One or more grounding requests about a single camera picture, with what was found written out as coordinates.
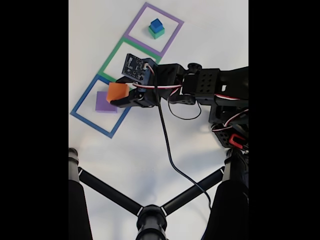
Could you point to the orange foam block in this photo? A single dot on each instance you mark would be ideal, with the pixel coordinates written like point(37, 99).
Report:
point(116, 91)

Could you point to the purple foam block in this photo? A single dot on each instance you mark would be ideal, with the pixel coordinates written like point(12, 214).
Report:
point(101, 102)

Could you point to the green foam block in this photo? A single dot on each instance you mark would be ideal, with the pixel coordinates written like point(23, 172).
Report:
point(156, 35)

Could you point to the small blue cube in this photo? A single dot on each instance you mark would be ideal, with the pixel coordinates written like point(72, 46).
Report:
point(156, 24)

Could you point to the red clamp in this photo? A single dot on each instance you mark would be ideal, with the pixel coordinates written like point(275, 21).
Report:
point(233, 140)

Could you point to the gripper camera circuit board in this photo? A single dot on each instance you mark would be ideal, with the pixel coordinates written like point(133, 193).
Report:
point(136, 68)

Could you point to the green square frame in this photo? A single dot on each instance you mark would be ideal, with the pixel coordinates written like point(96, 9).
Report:
point(107, 62)

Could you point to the blue square frame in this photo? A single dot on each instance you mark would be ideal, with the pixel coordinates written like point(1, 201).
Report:
point(85, 97)

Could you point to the purple square frame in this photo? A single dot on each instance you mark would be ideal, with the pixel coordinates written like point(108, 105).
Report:
point(172, 37)

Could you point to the black camera tripod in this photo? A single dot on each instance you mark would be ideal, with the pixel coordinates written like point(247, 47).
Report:
point(151, 220)

